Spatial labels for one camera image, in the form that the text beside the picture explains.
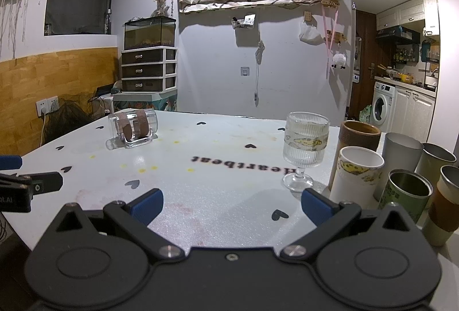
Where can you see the pink ribbon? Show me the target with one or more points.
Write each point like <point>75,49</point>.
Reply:
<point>329,42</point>

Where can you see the black range hood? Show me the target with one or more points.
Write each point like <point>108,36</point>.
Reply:
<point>398,35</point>

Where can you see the tall brown cup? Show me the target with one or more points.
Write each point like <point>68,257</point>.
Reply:
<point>360,137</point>

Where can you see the white sheep plush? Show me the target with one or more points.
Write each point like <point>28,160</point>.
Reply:
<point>338,60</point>

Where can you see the small clear wall shelf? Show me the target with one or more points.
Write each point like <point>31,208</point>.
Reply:
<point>244,21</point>

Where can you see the white wall socket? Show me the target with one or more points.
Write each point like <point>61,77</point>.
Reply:
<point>47,106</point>

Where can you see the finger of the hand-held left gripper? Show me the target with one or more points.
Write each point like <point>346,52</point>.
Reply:
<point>10,163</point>
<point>45,182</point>

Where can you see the ribbed glass goblet yellow print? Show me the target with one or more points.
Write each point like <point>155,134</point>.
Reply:
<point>305,146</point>

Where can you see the white face mask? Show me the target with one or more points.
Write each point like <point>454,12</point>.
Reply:
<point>310,33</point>

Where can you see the white drawer unit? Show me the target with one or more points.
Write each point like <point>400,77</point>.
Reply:
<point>149,69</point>

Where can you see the white macrame wall hanging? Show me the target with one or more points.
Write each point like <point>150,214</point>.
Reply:
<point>14,9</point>

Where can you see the black mesh net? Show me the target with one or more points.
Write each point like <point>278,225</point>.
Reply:
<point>70,117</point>

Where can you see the green bag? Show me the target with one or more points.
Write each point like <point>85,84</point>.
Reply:
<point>365,113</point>

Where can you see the cup with brown sleeve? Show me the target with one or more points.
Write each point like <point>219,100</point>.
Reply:
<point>444,210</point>

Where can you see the glass fish tank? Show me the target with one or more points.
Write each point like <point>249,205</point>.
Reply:
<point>150,33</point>

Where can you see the yellow pot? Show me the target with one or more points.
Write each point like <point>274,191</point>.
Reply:
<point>403,77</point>

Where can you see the steel cup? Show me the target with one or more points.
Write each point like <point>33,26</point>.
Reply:
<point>435,160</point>

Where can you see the white upper kitchen cabinet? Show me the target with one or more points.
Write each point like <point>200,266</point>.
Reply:
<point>405,11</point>

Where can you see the grey metal cup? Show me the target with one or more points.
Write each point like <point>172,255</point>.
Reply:
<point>401,156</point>

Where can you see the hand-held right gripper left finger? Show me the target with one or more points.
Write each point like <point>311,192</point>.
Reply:
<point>147,206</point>

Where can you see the white kitchen cabinet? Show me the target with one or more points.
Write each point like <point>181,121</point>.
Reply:
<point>405,11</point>
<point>412,113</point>

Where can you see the green tin can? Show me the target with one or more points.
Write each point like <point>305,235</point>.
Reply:
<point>403,196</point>

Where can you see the white lower kitchen cabinet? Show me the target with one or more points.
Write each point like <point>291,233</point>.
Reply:
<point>412,113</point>

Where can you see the black laptop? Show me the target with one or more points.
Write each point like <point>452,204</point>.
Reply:
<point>105,89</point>

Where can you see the dark wooden door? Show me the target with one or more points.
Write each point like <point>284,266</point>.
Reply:
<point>364,63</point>

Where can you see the clear glass mug brown bands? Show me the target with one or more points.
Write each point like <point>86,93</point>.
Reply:
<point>133,128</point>

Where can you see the clear wall hook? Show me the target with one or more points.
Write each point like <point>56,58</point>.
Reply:
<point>244,70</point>

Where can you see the white cup yellow print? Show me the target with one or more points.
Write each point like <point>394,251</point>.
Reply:
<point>353,176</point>

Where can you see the dried flower bouquet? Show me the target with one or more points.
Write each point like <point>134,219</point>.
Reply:
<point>162,0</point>

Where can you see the painted cabinet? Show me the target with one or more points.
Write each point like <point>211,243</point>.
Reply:
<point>147,101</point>

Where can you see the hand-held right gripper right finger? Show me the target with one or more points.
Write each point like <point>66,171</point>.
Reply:
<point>315,207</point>

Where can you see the white washing machine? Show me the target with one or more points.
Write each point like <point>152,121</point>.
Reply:
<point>383,106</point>

